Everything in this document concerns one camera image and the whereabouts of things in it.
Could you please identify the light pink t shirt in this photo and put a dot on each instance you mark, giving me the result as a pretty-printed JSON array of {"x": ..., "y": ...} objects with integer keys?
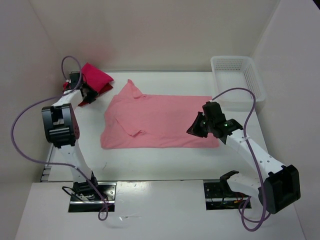
[{"x": 137, "y": 120}]

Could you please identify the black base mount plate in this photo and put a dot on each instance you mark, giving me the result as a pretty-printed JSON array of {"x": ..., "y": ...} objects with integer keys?
[
  {"x": 216, "y": 199},
  {"x": 93, "y": 203}
]

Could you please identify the white plastic basket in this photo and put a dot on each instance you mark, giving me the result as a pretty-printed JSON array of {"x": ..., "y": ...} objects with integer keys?
[{"x": 237, "y": 72}]

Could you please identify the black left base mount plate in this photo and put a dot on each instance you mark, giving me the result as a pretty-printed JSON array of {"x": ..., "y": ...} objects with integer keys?
[{"x": 93, "y": 203}]

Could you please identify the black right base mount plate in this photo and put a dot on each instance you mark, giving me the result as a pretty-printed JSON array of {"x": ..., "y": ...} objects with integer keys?
[{"x": 216, "y": 199}]

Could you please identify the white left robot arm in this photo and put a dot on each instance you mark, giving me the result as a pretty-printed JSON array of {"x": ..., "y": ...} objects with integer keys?
[{"x": 62, "y": 130}]

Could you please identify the magenta t shirt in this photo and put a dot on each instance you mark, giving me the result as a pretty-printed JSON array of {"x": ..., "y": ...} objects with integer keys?
[{"x": 97, "y": 79}]

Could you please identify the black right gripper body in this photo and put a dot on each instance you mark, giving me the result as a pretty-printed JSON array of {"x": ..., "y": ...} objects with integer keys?
[{"x": 209, "y": 123}]

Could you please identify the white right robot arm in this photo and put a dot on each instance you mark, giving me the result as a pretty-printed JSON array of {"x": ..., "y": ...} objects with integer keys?
[{"x": 277, "y": 185}]

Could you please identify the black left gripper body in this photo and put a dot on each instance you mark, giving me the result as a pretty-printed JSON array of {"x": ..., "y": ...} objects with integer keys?
[{"x": 91, "y": 94}]

